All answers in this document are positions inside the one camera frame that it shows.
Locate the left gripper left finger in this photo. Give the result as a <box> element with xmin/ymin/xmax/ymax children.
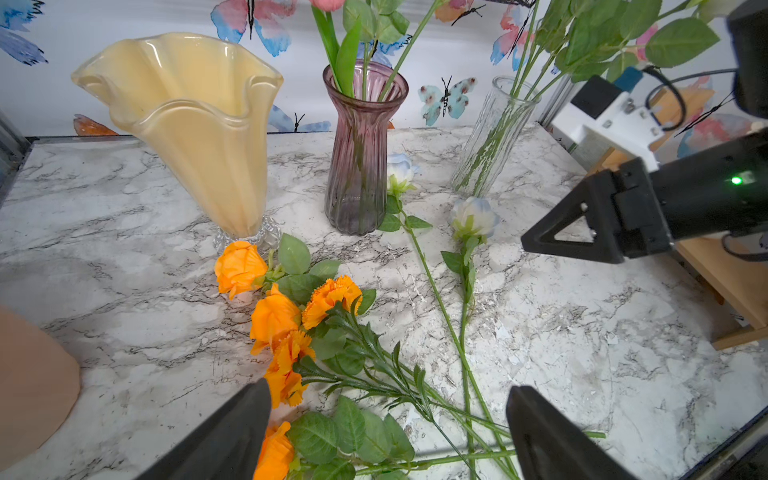
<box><xmin>138</xmin><ymin>378</ymin><xmax>272</xmax><ymax>480</ymax></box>

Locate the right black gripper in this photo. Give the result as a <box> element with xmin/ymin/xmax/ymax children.
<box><xmin>521</xmin><ymin>158</ymin><xmax>672</xmax><ymax>264</ymax></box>

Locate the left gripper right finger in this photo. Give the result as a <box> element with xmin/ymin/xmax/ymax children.
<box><xmin>506</xmin><ymin>386</ymin><xmax>633</xmax><ymax>480</ymax></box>

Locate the pink rose pair stem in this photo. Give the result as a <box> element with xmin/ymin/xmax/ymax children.
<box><xmin>334</xmin><ymin>0</ymin><xmax>410</xmax><ymax>98</ymax></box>

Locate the pink tulip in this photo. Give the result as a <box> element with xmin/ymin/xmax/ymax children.
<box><xmin>311</xmin><ymin>0</ymin><xmax>364</xmax><ymax>98</ymax></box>

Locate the pink rose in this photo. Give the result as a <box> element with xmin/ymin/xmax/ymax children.
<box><xmin>377</xmin><ymin>0</ymin><xmax>445</xmax><ymax>101</ymax></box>

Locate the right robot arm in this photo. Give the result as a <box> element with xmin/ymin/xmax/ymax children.
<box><xmin>521</xmin><ymin>1</ymin><xmax>767</xmax><ymax>264</ymax></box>

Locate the orange tulip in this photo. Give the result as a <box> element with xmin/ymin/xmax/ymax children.
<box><xmin>251</xmin><ymin>392</ymin><xmax>607</xmax><ymax>480</ymax></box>

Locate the clear glass vase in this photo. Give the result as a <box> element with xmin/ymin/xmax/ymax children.
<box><xmin>451</xmin><ymin>76</ymin><xmax>540</xmax><ymax>198</ymax></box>

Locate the small white rosebud stem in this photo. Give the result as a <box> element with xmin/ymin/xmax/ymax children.
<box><xmin>440</xmin><ymin>196</ymin><xmax>502</xmax><ymax>480</ymax></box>

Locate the orange ranunculus flower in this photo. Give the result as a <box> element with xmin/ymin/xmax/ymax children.
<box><xmin>250</xmin><ymin>284</ymin><xmax>316</xmax><ymax>409</ymax></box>

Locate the orange carnation flower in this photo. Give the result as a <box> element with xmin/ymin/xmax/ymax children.
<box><xmin>294</xmin><ymin>276</ymin><xmax>519</xmax><ymax>479</ymax></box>

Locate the wooden corner shelf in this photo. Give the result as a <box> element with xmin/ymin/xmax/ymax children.
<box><xmin>590</xmin><ymin>89</ymin><xmax>768</xmax><ymax>352</ymax></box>

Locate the orange rose flower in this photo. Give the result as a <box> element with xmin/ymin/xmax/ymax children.
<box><xmin>214</xmin><ymin>241</ymin><xmax>341</xmax><ymax>305</ymax></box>

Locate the small white rose stem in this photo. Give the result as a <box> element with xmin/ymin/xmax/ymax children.
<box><xmin>385</xmin><ymin>154</ymin><xmax>506</xmax><ymax>450</ymax></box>

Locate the potted green succulent plant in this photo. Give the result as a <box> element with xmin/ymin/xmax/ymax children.
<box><xmin>1</xmin><ymin>307</ymin><xmax>81</xmax><ymax>470</ymax></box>

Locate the purple glass vase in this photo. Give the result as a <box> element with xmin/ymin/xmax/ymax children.
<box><xmin>323</xmin><ymin>61</ymin><xmax>409</xmax><ymax>236</ymax></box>

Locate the yellow ruffled vase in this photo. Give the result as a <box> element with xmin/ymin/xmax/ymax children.
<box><xmin>71</xmin><ymin>32</ymin><xmax>284</xmax><ymax>251</ymax></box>

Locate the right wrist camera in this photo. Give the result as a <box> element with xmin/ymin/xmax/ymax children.
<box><xmin>551</xmin><ymin>75</ymin><xmax>663</xmax><ymax>172</ymax></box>

